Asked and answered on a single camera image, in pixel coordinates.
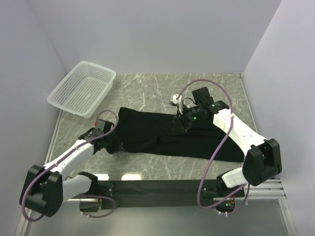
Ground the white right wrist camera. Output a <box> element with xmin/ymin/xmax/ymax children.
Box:
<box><xmin>169</xmin><ymin>94</ymin><xmax>183</xmax><ymax>113</ymax></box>

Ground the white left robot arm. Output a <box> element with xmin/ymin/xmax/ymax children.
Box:
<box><xmin>19</xmin><ymin>119</ymin><xmax>116</xmax><ymax>222</ymax></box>

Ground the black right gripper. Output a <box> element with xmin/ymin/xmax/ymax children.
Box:
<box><xmin>172</xmin><ymin>103</ymin><xmax>203</xmax><ymax>133</ymax></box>

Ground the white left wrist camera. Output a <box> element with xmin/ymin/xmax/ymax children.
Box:
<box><xmin>94</xmin><ymin>119</ymin><xmax>106</xmax><ymax>130</ymax></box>

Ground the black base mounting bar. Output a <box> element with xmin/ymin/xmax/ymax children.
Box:
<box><xmin>94</xmin><ymin>179</ymin><xmax>239</xmax><ymax>207</ymax></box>

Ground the black t shirt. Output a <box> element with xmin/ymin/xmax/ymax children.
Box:
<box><xmin>108</xmin><ymin>107</ymin><xmax>247</xmax><ymax>163</ymax></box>

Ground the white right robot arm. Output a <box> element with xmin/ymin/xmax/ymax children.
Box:
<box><xmin>170</xmin><ymin>87</ymin><xmax>282</xmax><ymax>196</ymax></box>

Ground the aluminium frame rail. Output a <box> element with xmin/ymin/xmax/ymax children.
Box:
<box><xmin>248</xmin><ymin>179</ymin><xmax>286</xmax><ymax>200</ymax></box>

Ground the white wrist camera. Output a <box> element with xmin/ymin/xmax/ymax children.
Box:
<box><xmin>169</xmin><ymin>94</ymin><xmax>183</xmax><ymax>113</ymax></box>
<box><xmin>94</xmin><ymin>119</ymin><xmax>106</xmax><ymax>130</ymax></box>

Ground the white plastic basket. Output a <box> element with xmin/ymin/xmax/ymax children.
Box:
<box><xmin>47</xmin><ymin>61</ymin><xmax>117</xmax><ymax>118</ymax></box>

